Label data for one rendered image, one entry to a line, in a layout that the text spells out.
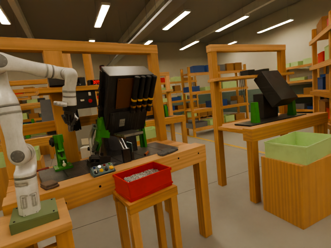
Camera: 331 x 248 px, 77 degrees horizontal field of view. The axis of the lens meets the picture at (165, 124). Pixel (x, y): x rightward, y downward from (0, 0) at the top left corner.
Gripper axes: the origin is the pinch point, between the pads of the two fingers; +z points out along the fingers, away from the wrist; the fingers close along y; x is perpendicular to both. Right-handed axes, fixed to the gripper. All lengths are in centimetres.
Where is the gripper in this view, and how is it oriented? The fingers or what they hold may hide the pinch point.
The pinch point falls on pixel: (70, 128)
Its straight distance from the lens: 135.6
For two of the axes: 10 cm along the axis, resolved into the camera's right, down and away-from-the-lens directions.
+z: -0.7, 9.7, 2.4
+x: -4.5, 1.9, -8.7
